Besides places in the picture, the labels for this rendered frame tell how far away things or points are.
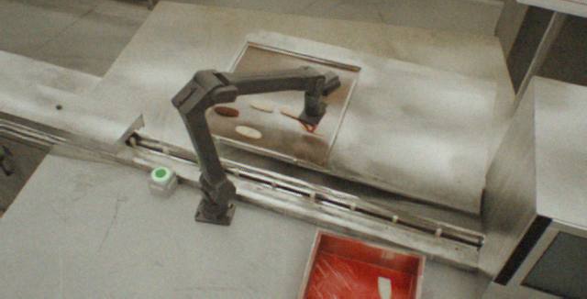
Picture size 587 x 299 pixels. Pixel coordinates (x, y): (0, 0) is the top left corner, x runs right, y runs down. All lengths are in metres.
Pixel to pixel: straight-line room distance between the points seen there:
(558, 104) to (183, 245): 1.16
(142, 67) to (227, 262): 1.09
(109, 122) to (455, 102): 1.29
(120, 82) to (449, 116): 1.37
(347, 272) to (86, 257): 0.79
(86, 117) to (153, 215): 0.48
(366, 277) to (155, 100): 1.12
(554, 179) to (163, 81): 1.56
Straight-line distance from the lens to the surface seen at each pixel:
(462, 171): 1.69
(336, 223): 1.51
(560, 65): 3.12
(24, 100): 2.05
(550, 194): 1.17
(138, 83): 2.15
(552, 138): 1.31
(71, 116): 1.91
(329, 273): 1.46
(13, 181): 2.48
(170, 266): 1.51
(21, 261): 1.67
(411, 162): 1.67
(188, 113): 1.19
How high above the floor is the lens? 2.09
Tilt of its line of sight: 45 degrees down
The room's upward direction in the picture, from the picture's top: 3 degrees clockwise
